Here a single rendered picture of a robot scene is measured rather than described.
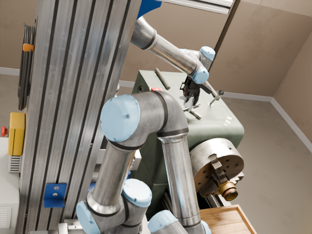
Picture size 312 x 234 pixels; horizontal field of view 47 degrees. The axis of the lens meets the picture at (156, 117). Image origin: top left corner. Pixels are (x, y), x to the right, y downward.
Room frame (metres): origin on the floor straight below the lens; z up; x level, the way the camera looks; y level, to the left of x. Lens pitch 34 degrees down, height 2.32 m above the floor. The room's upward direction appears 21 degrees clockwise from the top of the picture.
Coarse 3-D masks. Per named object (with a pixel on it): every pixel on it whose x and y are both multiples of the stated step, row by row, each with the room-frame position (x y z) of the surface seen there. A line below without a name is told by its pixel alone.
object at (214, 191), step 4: (212, 176) 1.51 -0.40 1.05; (212, 180) 1.47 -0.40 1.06; (208, 184) 1.46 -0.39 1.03; (212, 184) 1.45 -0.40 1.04; (216, 184) 1.45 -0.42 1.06; (204, 188) 1.45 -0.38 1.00; (208, 188) 1.44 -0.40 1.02; (212, 188) 1.44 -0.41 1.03; (216, 188) 1.43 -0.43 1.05; (200, 192) 1.45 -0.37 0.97; (204, 192) 1.44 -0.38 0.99; (208, 192) 1.43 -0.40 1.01; (212, 192) 1.42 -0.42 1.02; (216, 192) 1.41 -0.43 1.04; (204, 196) 1.43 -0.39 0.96
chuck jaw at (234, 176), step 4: (224, 172) 1.52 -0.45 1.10; (228, 172) 1.53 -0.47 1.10; (232, 172) 1.53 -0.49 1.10; (236, 172) 1.54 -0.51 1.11; (240, 172) 1.56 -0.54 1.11; (228, 176) 1.49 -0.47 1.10; (232, 176) 1.50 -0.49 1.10; (236, 176) 1.51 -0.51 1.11; (240, 176) 1.53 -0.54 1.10; (228, 180) 1.47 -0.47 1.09; (232, 180) 1.47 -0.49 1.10; (236, 180) 1.49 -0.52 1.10; (240, 180) 1.54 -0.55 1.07
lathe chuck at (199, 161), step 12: (216, 144) 1.54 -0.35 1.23; (228, 144) 1.58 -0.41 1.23; (204, 156) 1.47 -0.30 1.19; (228, 156) 1.50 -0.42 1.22; (240, 156) 1.55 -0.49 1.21; (192, 168) 1.45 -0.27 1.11; (204, 168) 1.43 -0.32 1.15; (228, 168) 1.52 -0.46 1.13; (240, 168) 1.57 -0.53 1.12; (204, 180) 1.46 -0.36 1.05; (216, 180) 1.51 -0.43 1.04
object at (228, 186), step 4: (220, 184) 1.43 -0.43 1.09; (224, 184) 1.41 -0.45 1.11; (228, 184) 1.41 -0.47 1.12; (232, 184) 1.42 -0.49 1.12; (220, 188) 1.40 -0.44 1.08; (224, 188) 1.39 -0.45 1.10; (228, 188) 1.39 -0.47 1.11; (232, 188) 1.40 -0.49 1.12; (220, 192) 1.39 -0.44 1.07; (224, 192) 1.38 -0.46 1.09; (228, 192) 1.37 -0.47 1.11; (232, 192) 1.37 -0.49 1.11; (236, 192) 1.39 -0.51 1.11; (224, 196) 1.37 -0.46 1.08; (228, 196) 1.40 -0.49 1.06; (232, 196) 1.40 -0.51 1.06; (236, 196) 1.40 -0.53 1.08; (228, 200) 1.38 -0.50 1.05
